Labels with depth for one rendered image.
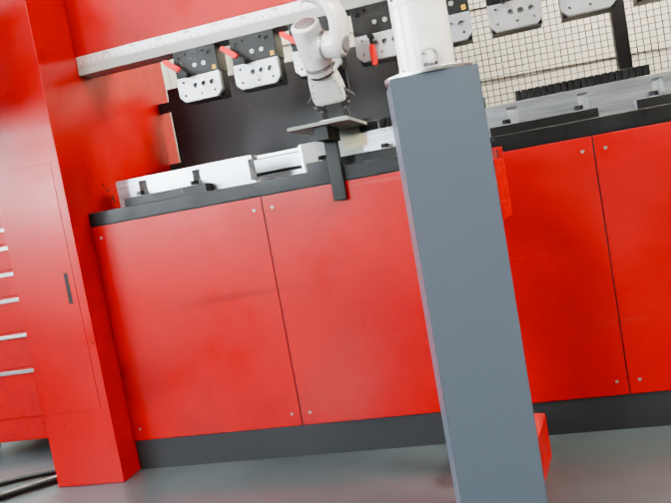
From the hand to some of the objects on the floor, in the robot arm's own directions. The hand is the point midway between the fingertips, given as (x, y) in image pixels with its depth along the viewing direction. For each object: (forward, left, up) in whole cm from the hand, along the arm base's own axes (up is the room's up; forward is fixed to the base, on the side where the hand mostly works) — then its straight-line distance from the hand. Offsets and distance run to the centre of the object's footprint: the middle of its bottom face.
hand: (335, 114), depth 219 cm
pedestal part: (-42, -28, -104) cm, 115 cm away
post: (+58, -111, -104) cm, 163 cm away
